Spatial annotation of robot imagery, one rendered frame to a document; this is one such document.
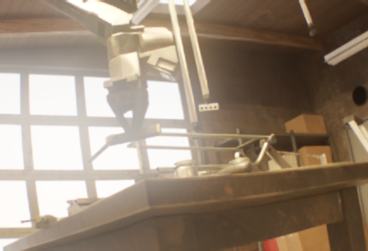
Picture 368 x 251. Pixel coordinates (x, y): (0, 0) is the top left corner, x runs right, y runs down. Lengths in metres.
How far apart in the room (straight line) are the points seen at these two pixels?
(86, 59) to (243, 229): 3.97
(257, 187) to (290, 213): 0.25
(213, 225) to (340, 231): 0.44
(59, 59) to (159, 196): 4.00
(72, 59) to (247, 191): 4.00
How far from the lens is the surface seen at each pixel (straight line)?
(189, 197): 0.67
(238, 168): 0.79
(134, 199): 0.67
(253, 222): 0.90
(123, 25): 0.88
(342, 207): 1.15
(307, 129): 5.77
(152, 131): 0.78
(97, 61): 4.75
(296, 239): 4.45
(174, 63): 0.81
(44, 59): 4.53
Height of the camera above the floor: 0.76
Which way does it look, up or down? 16 degrees up
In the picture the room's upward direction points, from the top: 11 degrees counter-clockwise
